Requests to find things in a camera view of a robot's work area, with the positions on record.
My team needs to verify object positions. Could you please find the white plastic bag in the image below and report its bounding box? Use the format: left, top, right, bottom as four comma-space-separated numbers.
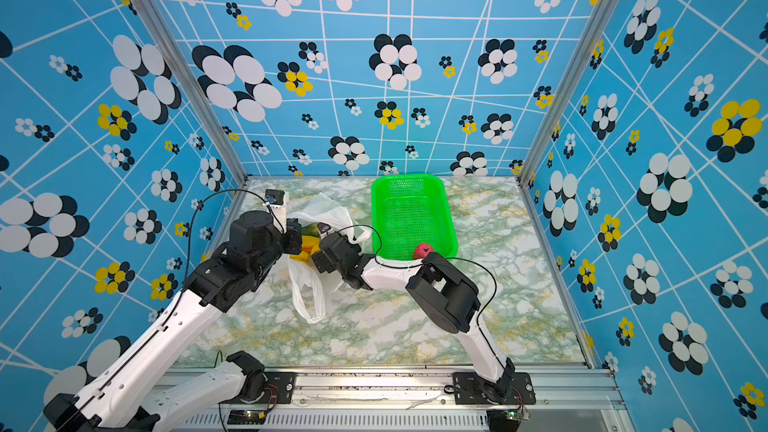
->
278, 194, 371, 324

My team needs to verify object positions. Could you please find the red dragon fruit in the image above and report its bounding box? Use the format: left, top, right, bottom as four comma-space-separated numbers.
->
413, 243, 434, 260

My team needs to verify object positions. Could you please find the yellow lemon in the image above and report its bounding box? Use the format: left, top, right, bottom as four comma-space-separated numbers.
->
290, 251, 311, 264

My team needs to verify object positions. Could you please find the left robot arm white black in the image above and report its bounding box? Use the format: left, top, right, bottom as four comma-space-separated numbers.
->
44, 211, 302, 431

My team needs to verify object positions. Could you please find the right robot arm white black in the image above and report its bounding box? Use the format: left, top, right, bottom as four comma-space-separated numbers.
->
310, 232, 515, 404

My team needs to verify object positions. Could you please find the green fruit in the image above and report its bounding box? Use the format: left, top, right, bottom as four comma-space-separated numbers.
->
302, 223, 321, 238

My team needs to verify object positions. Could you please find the yellow banana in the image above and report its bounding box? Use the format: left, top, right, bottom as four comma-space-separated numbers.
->
301, 235, 320, 255

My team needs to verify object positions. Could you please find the green plastic basket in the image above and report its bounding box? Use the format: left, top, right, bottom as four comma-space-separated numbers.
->
371, 174, 459, 261

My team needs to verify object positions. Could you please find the left circuit board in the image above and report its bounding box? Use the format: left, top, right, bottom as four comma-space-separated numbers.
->
227, 409, 267, 426

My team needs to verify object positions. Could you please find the circuit board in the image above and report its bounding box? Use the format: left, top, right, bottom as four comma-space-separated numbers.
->
486, 409, 531, 432
227, 409, 267, 426

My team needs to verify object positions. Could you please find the right circuit board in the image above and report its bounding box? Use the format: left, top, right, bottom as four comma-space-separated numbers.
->
486, 409, 531, 432

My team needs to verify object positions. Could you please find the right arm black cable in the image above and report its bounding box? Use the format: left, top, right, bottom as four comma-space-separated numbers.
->
332, 224, 499, 337

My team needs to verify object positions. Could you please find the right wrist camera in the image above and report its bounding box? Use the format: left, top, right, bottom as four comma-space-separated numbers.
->
316, 222, 333, 239

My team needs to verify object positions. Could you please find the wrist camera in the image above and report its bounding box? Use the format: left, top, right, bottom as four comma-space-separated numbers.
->
316, 222, 333, 239
264, 189, 289, 225

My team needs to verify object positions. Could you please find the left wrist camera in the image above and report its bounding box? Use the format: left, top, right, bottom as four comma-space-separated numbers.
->
264, 189, 289, 225

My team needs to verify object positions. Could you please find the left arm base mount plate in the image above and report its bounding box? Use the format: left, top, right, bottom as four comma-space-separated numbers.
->
255, 370, 297, 405

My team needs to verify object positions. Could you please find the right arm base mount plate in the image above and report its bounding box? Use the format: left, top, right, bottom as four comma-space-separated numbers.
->
451, 372, 537, 406

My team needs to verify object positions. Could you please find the aluminium front rail frame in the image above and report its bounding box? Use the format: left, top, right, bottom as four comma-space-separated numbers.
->
150, 364, 635, 431

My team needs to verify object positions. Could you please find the left aluminium corner post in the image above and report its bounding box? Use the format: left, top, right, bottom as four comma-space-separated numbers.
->
132, 0, 248, 186

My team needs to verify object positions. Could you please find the aluminium corner post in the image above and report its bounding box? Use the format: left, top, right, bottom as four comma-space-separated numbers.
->
132, 0, 248, 186
520, 0, 620, 186

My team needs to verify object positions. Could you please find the right aluminium corner post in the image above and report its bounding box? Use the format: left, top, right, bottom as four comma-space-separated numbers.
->
520, 0, 620, 186

